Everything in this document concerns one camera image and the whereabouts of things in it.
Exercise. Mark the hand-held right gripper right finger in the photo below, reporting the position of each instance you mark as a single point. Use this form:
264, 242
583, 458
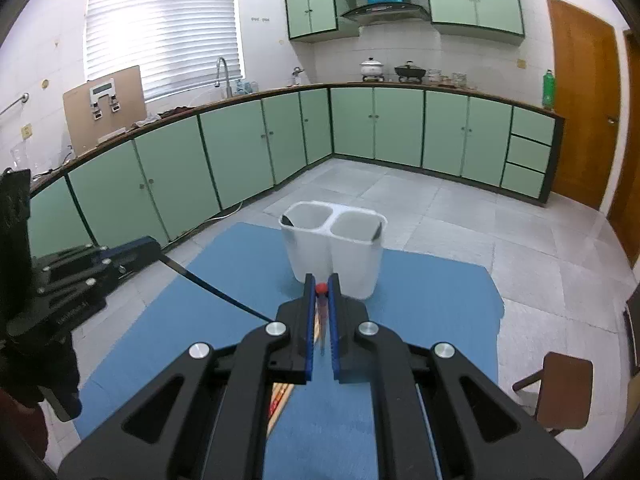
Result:
334, 350

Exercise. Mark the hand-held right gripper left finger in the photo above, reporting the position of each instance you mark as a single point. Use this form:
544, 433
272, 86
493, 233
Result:
311, 350

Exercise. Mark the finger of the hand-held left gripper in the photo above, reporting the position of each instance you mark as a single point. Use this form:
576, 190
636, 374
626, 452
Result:
75, 287
137, 247

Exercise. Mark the dark red chopstick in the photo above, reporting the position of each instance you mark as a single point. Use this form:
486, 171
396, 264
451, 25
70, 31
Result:
322, 320

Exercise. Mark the red patterned chopstick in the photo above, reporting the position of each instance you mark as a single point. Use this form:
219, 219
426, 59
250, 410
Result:
274, 402

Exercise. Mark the tan and red chopstick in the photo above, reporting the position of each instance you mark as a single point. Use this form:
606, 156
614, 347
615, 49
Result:
279, 412

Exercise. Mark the white two-compartment utensil holder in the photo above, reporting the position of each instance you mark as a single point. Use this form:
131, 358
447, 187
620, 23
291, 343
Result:
345, 265

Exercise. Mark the black chopstick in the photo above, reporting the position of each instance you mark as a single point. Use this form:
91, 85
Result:
215, 287

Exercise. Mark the person's left forearm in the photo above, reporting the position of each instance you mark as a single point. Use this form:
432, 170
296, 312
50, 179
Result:
20, 425

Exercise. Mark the green base cabinet row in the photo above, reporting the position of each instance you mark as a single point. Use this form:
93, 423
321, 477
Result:
400, 125
175, 160

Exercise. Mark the blue mat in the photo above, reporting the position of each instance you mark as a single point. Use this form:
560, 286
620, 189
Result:
425, 320

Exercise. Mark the white cloth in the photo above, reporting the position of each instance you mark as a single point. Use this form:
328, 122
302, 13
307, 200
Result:
147, 121

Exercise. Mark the metal towel bar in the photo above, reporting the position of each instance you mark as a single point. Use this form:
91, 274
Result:
12, 104

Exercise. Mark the cardboard board with gripper print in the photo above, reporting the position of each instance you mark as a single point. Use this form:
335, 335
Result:
82, 120

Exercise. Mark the dark red cloth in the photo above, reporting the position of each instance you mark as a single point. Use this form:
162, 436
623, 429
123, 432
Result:
175, 110

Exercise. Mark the chrome faucet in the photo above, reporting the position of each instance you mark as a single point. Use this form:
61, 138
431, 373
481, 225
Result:
220, 67

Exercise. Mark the white window blinds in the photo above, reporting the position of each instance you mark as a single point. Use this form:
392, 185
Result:
160, 25

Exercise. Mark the wooden chair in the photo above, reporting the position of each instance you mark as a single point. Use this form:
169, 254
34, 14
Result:
567, 390

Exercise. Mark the green drawer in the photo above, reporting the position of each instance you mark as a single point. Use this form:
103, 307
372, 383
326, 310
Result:
523, 180
527, 152
532, 124

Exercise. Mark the white cooking pot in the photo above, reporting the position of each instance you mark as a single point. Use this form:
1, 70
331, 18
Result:
372, 67

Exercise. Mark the black wok with lid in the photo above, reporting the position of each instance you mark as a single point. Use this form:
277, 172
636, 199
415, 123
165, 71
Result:
410, 71

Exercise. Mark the glass jar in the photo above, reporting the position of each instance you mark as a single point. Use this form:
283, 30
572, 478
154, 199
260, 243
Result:
434, 77
459, 80

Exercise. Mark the green bottle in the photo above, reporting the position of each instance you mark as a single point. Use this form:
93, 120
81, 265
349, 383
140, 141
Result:
548, 90

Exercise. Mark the black range hood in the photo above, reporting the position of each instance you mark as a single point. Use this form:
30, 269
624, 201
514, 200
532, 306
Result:
385, 12

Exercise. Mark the wooden door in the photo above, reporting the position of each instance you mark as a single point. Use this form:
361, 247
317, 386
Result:
631, 170
582, 100

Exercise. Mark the wall socket strip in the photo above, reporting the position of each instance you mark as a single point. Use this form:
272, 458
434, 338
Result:
260, 19

